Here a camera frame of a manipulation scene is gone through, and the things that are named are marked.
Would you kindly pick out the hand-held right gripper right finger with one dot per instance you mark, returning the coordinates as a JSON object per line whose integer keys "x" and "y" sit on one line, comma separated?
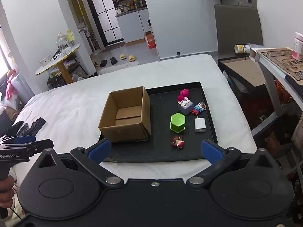
{"x": 211, "y": 151}

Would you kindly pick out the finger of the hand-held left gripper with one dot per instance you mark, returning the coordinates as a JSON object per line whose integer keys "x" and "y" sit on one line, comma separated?
{"x": 24, "y": 139}
{"x": 42, "y": 146}

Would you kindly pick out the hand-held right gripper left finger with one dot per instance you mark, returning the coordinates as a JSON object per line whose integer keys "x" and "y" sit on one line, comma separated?
{"x": 99, "y": 150}

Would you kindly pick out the brown cardboard box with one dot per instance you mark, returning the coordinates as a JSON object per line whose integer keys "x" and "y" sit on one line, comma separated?
{"x": 111, "y": 132}

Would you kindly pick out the white charger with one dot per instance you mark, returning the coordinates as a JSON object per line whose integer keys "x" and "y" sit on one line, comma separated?
{"x": 200, "y": 124}

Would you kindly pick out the brown-haired doll figurine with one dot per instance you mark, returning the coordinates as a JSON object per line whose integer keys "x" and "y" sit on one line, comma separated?
{"x": 177, "y": 141}

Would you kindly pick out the small blue-dress figurine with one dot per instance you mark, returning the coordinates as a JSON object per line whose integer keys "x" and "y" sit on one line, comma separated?
{"x": 197, "y": 110}

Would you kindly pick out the green hexagonal box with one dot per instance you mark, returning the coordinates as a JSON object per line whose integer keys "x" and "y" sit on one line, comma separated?
{"x": 177, "y": 123}

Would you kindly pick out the grey-blue rabbit cube toy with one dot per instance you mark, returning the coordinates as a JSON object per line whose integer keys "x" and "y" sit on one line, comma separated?
{"x": 185, "y": 108}

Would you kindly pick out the black tray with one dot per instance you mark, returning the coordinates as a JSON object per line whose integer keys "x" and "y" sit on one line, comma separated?
{"x": 161, "y": 146}

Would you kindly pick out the pink plastic figurine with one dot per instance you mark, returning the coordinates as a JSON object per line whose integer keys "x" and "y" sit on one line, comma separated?
{"x": 183, "y": 94}

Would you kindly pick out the person's left hand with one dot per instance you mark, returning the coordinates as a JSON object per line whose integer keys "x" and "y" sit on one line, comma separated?
{"x": 6, "y": 191}

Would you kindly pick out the black gloves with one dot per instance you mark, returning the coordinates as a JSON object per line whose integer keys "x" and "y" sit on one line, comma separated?
{"x": 35, "y": 125}

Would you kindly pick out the pink plush toy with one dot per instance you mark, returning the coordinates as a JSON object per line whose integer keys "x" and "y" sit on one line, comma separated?
{"x": 9, "y": 87}

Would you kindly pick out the round yellow-edged table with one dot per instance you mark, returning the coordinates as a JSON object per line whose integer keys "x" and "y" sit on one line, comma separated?
{"x": 51, "y": 63}

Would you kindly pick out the clear plastic box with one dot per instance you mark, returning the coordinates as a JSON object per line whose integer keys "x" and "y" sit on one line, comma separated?
{"x": 45, "y": 61}

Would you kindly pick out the dark nightstand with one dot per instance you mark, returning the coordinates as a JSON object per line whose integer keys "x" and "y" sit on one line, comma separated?
{"x": 246, "y": 73}

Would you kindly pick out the black slipper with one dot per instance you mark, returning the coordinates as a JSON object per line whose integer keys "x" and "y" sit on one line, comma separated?
{"x": 103, "y": 63}
{"x": 113, "y": 60}

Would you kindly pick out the black shelf rack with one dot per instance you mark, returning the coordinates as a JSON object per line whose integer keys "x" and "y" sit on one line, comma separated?
{"x": 75, "y": 63}

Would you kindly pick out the yellow slipper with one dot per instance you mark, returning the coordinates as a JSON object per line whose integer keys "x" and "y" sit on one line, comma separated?
{"x": 122, "y": 56}
{"x": 131, "y": 58}

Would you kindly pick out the glass jar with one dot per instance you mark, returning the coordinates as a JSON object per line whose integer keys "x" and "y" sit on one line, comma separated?
{"x": 62, "y": 42}

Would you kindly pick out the grey desk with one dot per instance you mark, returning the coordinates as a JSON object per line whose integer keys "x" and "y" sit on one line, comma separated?
{"x": 277, "y": 69}

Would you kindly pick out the paper cup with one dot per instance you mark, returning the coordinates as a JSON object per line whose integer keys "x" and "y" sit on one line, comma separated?
{"x": 242, "y": 49}

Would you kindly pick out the yellow-label bottle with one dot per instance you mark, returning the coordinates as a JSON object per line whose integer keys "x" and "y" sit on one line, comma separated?
{"x": 70, "y": 36}

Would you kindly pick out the patterned cardboard sheet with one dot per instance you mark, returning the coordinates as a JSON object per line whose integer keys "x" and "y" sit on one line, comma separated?
{"x": 284, "y": 63}

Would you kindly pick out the orange cardboard box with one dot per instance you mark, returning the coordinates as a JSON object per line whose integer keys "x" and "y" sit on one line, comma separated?
{"x": 150, "y": 41}

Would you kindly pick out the white kitchen cabinet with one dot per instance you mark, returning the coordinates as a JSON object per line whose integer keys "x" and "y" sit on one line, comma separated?
{"x": 130, "y": 26}

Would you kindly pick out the black-framed glass door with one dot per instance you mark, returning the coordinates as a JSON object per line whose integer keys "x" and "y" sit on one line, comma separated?
{"x": 106, "y": 21}

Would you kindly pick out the pink and white jar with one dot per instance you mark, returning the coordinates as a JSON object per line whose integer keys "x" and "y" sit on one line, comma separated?
{"x": 298, "y": 46}

